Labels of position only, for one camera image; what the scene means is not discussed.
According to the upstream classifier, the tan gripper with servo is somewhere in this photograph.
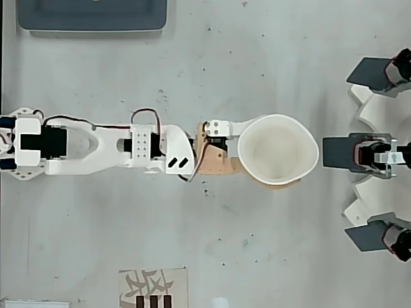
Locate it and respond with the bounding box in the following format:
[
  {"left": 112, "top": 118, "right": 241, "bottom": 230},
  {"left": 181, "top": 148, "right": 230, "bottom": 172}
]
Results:
[{"left": 192, "top": 117, "right": 302, "bottom": 191}]

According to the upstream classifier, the printed paper mat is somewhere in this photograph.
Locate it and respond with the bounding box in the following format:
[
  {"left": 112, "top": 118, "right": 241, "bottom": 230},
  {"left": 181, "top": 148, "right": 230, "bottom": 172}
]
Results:
[{"left": 118, "top": 267, "right": 189, "bottom": 308}]

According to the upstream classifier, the black flat paddle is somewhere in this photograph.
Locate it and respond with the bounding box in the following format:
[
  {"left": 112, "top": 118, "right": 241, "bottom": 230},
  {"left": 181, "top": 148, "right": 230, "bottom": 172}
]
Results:
[
  {"left": 321, "top": 136, "right": 358, "bottom": 168},
  {"left": 344, "top": 222, "right": 389, "bottom": 253},
  {"left": 345, "top": 56, "right": 392, "bottom": 93}
]

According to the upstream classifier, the white cog wheel fixture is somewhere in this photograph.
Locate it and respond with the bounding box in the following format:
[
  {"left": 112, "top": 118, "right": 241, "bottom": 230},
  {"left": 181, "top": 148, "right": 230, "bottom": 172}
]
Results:
[{"left": 341, "top": 82, "right": 411, "bottom": 229}]

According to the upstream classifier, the grey plastic tray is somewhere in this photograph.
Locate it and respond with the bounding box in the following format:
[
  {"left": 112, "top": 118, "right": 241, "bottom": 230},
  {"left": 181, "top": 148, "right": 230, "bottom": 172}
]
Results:
[{"left": 16, "top": 0, "right": 169, "bottom": 33}]

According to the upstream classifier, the black white wrist cable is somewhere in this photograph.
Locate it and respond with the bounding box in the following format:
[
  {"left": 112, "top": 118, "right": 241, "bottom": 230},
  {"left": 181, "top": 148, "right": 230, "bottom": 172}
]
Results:
[{"left": 177, "top": 125, "right": 210, "bottom": 184}]

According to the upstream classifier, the black red looped cable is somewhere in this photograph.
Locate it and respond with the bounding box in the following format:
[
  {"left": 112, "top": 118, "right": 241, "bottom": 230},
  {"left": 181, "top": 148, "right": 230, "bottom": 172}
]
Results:
[{"left": 130, "top": 108, "right": 165, "bottom": 151}]

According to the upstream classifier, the servo motor with grey bracket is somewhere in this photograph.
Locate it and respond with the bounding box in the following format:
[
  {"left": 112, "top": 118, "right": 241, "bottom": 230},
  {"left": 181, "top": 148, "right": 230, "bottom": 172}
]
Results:
[
  {"left": 367, "top": 211, "right": 411, "bottom": 263},
  {"left": 374, "top": 47, "right": 411, "bottom": 98},
  {"left": 348, "top": 132, "right": 411, "bottom": 179}
]

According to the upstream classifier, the black red arm cable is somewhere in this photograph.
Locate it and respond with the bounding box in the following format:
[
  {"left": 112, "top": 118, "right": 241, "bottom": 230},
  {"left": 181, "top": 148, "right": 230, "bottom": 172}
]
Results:
[{"left": 42, "top": 115, "right": 132, "bottom": 130}]

